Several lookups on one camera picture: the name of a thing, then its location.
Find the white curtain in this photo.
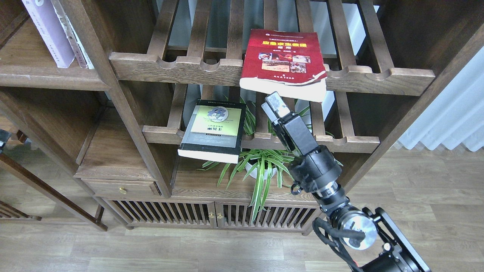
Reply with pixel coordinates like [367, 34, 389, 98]
[396, 49, 484, 151]

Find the white plant pot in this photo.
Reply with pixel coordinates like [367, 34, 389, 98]
[245, 159, 278, 180]

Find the worn standing book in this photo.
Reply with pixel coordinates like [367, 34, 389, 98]
[51, 0, 95, 70]

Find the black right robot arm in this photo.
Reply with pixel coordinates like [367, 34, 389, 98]
[262, 93, 430, 272]

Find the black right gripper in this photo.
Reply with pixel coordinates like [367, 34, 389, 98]
[261, 92, 342, 195]

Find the red cover book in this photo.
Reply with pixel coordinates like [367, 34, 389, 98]
[240, 29, 327, 103]

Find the black and green book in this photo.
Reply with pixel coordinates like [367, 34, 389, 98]
[178, 100, 247, 164]

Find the lavender cover book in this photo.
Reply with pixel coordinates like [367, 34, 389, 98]
[22, 0, 75, 68]

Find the green spider plant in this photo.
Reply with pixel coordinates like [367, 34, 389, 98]
[197, 93, 344, 223]

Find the dark wooden bookshelf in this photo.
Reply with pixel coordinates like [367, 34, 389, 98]
[1, 0, 483, 235]

